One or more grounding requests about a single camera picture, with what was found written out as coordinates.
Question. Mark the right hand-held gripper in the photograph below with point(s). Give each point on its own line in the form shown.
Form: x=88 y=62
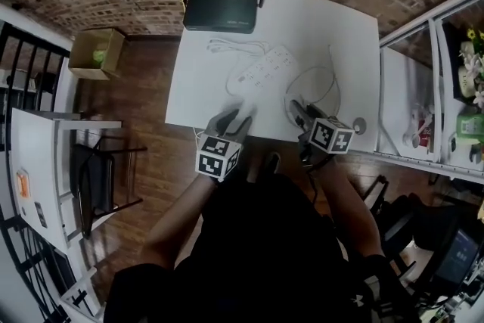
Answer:
x=331 y=136

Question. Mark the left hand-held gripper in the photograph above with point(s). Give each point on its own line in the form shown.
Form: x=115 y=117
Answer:
x=217 y=157

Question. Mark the white power strip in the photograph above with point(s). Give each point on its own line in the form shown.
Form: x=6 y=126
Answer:
x=270 y=66

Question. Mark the person's left forearm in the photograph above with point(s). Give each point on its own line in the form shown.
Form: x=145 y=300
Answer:
x=177 y=219

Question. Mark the person's right forearm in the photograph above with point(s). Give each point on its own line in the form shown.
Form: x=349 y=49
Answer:
x=355 y=208

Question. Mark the white square table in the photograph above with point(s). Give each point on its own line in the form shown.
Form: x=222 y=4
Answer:
x=348 y=49

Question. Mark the white metal shelving unit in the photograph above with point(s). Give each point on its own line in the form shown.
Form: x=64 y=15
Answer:
x=408 y=87

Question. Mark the red box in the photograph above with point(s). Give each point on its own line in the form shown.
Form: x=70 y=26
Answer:
x=425 y=132

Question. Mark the person's dark clothing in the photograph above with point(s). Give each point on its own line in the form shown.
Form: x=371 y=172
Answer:
x=264 y=257

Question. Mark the black folding chair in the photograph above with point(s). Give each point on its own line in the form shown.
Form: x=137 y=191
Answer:
x=94 y=177

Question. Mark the black office chair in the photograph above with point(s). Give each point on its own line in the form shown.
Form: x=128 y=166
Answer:
x=404 y=227

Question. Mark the open cardboard box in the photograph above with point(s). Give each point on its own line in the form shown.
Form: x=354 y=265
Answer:
x=87 y=56

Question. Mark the green packet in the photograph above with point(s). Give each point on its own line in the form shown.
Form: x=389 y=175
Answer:
x=469 y=125

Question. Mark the yellow flowers in white vase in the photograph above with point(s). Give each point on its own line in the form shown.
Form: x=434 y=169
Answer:
x=470 y=68

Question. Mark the white narrow desk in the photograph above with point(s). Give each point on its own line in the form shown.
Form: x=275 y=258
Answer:
x=38 y=147

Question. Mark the black screen on stand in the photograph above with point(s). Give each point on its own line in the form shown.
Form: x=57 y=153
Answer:
x=459 y=257

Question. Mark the orange flat object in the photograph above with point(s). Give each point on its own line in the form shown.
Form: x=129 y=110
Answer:
x=23 y=183

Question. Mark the black metal railing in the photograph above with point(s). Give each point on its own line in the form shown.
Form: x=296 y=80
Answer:
x=22 y=60

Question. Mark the white furniture frame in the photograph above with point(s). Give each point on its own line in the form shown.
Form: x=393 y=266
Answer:
x=81 y=295

